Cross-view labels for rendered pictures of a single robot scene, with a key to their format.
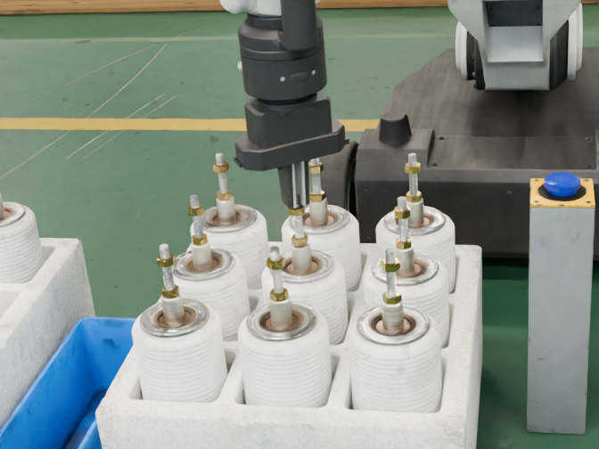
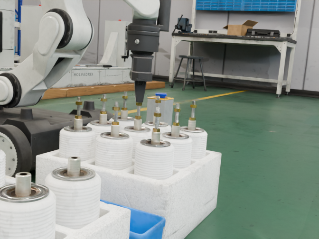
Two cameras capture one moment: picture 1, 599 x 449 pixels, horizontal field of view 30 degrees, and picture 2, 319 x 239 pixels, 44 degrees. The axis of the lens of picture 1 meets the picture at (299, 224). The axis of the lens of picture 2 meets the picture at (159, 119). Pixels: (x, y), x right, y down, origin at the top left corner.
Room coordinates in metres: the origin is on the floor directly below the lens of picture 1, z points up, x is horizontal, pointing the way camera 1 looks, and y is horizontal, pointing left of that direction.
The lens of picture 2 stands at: (0.81, 1.07, 0.47)
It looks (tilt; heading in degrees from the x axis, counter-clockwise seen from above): 10 degrees down; 283
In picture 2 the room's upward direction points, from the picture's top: 4 degrees clockwise
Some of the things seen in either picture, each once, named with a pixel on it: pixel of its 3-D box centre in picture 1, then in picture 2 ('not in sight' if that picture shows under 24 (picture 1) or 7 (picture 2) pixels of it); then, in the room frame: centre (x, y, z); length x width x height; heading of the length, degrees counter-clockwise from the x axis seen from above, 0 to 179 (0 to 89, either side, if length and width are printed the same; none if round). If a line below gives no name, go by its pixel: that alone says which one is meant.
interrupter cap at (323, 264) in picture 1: (302, 266); (137, 129); (1.12, 0.00, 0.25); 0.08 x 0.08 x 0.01
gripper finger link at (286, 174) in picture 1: (283, 181); (140, 91); (1.12, 0.01, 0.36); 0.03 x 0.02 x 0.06; 21
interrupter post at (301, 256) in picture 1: (301, 257); (137, 124); (1.12, 0.00, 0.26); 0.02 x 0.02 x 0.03
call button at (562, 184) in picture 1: (562, 186); (160, 96); (1.13, -0.30, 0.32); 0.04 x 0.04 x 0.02
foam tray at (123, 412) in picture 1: (312, 382); (134, 183); (1.12, 0.00, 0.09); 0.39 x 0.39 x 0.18; 77
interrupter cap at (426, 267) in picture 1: (405, 269); (156, 124); (1.10, -0.11, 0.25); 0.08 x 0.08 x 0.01
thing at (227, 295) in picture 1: (212, 330); (113, 170); (1.15, 0.12, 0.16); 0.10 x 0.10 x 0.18
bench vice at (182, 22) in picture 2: not in sight; (183, 24); (1.87, -4.55, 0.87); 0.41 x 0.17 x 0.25; 76
